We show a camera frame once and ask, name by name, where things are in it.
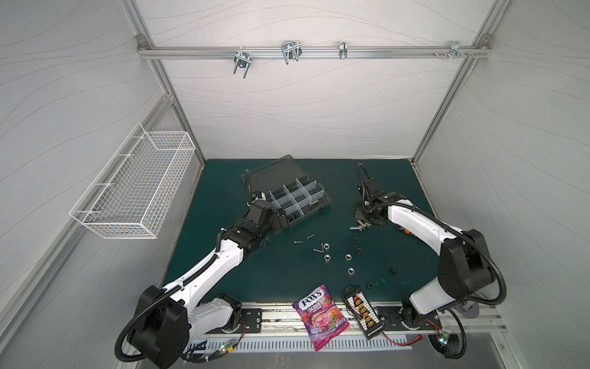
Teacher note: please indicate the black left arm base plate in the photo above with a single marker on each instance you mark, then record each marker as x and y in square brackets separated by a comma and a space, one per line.
[252, 318]

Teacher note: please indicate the silver corner hook bracket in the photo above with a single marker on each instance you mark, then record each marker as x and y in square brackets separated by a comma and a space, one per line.
[454, 51]

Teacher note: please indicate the silver U-bolt clamp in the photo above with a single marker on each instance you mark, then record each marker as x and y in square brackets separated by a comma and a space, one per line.
[242, 60]

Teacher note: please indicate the clear plastic organizer box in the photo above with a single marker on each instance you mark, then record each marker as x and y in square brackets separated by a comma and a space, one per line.
[287, 185]

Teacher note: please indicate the black parallel charging board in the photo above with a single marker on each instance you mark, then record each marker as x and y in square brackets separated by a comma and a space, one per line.
[364, 313]

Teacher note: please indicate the aluminium corner frame post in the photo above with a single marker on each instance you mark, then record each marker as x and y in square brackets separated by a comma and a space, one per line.
[481, 49]

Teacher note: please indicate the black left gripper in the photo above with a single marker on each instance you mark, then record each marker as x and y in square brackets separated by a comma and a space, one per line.
[276, 224]

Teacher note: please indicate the white wire basket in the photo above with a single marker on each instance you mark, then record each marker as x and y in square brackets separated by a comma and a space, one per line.
[131, 195]

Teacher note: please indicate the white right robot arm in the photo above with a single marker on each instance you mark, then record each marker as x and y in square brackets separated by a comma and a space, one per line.
[465, 272]

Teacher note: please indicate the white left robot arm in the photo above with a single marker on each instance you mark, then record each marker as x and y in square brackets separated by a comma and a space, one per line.
[167, 318]

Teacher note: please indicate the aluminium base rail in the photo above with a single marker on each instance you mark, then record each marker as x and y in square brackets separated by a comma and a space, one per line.
[281, 320]

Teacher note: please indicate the purple Fox's candy bag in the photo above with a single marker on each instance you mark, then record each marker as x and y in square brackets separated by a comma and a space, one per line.
[322, 319]

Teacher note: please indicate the silver double U-bolt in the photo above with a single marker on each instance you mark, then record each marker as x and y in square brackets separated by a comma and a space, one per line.
[291, 50]

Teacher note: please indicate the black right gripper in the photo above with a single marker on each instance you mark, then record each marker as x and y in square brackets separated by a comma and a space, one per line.
[364, 214]

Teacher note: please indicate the small silver bracket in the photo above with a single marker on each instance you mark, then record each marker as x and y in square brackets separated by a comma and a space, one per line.
[343, 50]

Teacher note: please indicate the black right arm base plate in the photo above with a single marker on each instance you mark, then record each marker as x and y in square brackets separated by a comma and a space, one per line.
[406, 318]

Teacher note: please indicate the aluminium top crossbar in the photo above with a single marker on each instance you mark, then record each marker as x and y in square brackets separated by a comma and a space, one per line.
[308, 52]

